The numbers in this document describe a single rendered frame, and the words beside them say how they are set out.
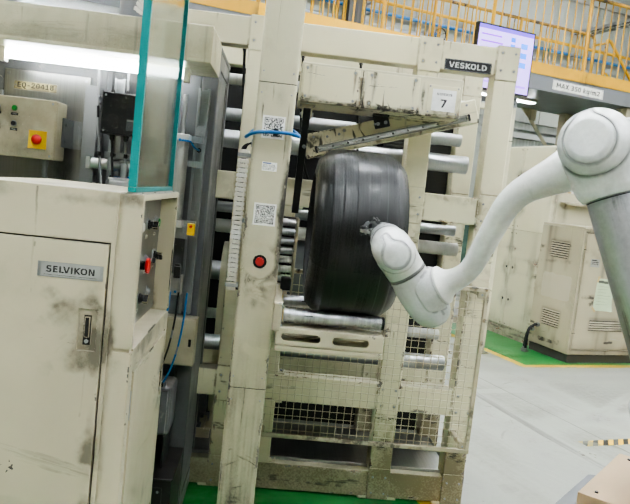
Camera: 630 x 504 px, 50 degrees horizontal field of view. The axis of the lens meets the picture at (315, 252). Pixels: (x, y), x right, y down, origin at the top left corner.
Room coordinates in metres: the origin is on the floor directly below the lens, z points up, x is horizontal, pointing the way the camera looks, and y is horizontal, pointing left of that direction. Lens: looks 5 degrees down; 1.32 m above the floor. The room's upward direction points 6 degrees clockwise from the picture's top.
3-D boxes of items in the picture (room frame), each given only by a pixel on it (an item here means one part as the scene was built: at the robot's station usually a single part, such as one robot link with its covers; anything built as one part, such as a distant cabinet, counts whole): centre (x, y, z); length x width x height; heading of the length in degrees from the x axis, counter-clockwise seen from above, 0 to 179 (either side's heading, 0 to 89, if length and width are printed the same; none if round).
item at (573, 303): (6.52, -2.69, 0.62); 0.91 x 0.58 x 1.25; 112
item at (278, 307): (2.38, 0.11, 0.90); 0.40 x 0.03 x 0.10; 4
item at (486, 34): (6.04, -1.43, 2.60); 0.60 x 0.05 x 0.55; 112
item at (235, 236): (2.32, 0.27, 1.19); 0.05 x 0.04 x 0.48; 4
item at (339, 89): (2.69, -0.17, 1.71); 0.61 x 0.25 x 0.15; 94
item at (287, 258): (2.75, 0.18, 1.05); 0.20 x 0.15 x 0.30; 94
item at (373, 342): (2.25, -0.08, 0.84); 0.36 x 0.09 x 0.06; 94
